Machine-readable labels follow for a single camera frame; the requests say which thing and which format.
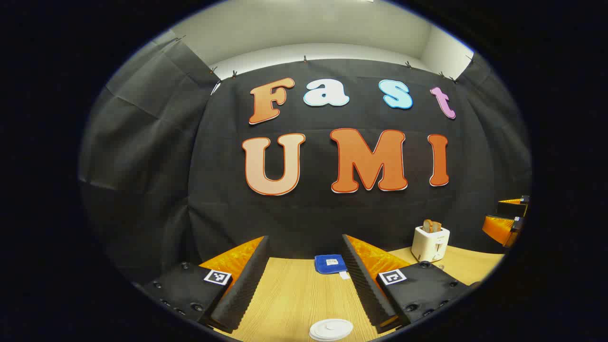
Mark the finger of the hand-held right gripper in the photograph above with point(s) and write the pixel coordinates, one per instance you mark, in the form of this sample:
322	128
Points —
498	229
512	209

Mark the black backdrop cloth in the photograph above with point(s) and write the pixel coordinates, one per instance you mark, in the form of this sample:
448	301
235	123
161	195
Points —
323	213

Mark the blue folded towel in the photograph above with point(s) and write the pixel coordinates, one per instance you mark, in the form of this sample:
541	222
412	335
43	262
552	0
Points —
328	263

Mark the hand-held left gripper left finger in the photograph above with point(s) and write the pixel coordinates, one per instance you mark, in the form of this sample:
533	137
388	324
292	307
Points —
247	280

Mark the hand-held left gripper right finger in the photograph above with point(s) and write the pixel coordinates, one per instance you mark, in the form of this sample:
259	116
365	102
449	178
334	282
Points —
363	280

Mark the brown bread slice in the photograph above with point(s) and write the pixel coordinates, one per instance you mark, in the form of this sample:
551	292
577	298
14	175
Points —
427	226
437	227

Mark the white toaster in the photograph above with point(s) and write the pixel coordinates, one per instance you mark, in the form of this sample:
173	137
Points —
430	244

